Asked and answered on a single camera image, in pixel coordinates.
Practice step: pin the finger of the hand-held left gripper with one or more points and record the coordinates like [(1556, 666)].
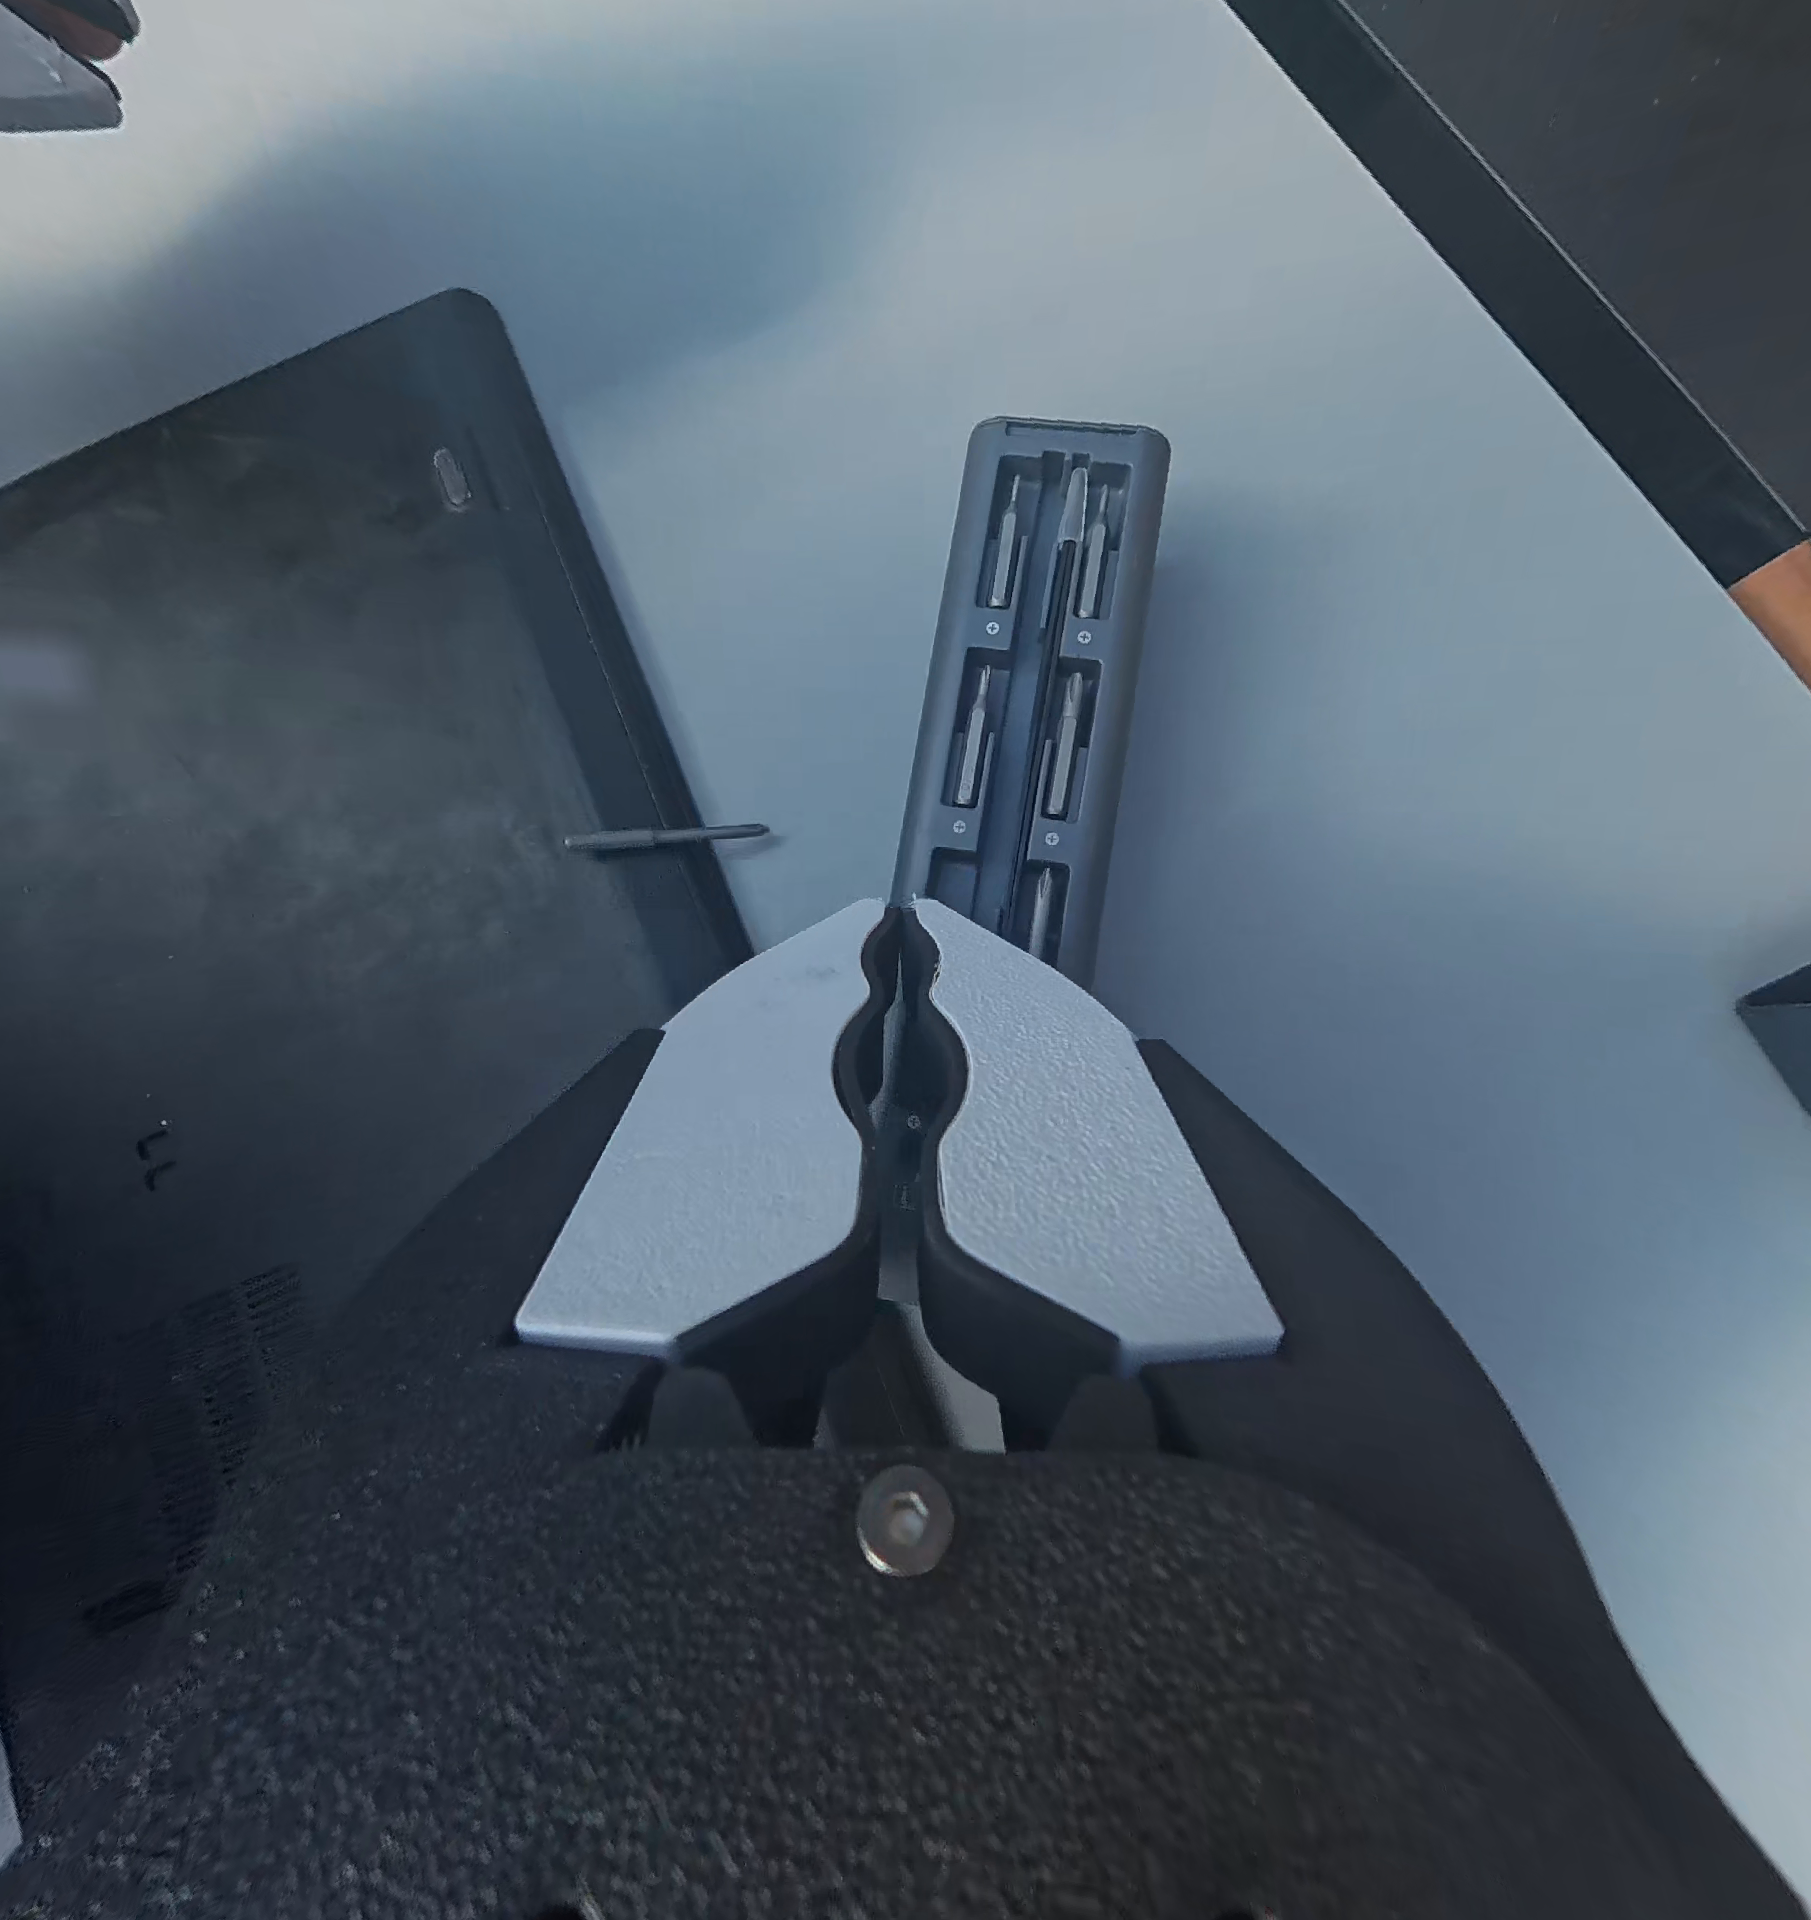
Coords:
[(5, 53)]

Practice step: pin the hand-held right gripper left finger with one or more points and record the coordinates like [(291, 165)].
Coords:
[(696, 1186)]

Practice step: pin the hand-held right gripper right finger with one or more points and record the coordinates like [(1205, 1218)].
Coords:
[(1114, 1186)]

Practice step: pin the grey screwdriver bit tray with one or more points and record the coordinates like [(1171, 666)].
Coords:
[(936, 751)]

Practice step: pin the black laptop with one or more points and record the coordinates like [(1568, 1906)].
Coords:
[(245, 751)]

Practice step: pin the dark long screwdriver bit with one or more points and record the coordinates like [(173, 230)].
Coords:
[(649, 839)]

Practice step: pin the set of steel screwdriver bits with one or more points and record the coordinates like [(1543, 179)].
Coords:
[(982, 735)]

